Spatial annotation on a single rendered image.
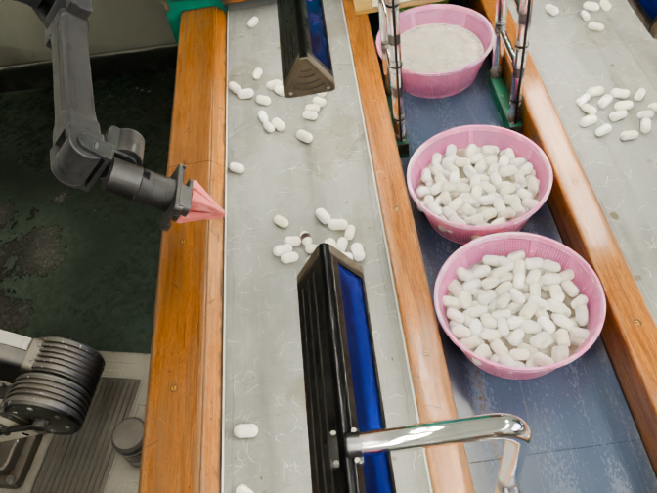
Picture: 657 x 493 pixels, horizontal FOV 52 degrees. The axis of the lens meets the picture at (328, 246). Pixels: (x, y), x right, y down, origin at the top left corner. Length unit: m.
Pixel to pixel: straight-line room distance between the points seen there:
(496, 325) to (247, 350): 0.41
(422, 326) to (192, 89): 0.81
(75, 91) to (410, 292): 0.64
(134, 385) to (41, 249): 1.14
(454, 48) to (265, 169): 0.55
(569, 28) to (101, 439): 1.35
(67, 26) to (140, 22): 1.65
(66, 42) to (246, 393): 0.68
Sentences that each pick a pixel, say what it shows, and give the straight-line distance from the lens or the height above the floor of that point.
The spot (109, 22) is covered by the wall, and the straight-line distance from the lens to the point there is 3.00.
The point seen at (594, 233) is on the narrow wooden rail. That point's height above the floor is 0.76.
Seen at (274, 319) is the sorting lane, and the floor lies 0.74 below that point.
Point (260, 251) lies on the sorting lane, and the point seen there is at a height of 0.74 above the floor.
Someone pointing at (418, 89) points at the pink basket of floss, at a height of 0.70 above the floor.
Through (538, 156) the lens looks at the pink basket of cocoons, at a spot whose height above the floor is 0.76.
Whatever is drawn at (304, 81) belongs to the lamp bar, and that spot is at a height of 1.07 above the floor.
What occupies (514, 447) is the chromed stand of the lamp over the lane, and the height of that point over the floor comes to 1.08.
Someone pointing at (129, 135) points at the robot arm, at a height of 0.99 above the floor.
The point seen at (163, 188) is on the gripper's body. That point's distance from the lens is 1.12.
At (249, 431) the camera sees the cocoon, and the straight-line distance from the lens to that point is 1.05.
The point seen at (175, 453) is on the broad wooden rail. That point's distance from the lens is 1.06.
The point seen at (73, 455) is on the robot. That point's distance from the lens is 1.48.
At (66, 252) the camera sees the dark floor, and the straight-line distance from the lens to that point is 2.48.
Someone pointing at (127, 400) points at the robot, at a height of 0.48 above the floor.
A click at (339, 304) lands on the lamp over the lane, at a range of 0.71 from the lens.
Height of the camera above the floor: 1.70
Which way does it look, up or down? 51 degrees down
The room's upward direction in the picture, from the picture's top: 12 degrees counter-clockwise
